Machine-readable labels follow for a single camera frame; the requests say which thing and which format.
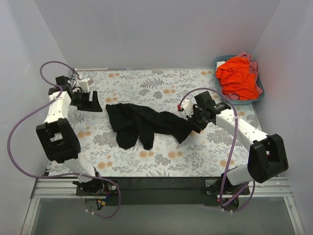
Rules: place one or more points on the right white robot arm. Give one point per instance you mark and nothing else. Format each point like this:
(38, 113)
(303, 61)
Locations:
(267, 155)

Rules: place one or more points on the teal plastic laundry basket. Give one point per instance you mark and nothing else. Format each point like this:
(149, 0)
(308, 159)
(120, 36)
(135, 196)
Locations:
(238, 78)

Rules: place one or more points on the aluminium mounting rail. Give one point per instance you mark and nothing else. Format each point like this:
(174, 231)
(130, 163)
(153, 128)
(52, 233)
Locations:
(65, 188)

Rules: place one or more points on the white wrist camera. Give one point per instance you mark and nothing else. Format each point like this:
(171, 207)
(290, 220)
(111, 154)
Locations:
(85, 83)
(187, 106)

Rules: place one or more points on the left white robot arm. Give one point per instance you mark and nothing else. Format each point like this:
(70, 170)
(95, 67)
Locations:
(59, 140)

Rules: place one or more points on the orange t-shirt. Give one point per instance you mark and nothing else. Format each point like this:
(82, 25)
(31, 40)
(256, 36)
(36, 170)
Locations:
(237, 78)

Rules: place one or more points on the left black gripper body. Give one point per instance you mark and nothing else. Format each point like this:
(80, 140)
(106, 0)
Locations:
(87, 101)

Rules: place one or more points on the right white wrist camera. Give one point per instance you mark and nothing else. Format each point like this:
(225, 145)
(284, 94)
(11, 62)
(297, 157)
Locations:
(187, 106)

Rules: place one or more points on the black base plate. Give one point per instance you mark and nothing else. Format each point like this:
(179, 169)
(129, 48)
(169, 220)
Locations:
(208, 196)

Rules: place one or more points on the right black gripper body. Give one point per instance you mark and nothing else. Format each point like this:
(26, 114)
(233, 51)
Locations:
(195, 118)

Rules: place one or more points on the black t-shirt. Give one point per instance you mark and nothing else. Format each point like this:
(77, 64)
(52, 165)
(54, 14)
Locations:
(134, 123)

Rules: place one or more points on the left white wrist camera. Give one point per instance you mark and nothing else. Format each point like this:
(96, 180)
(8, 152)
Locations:
(85, 83)

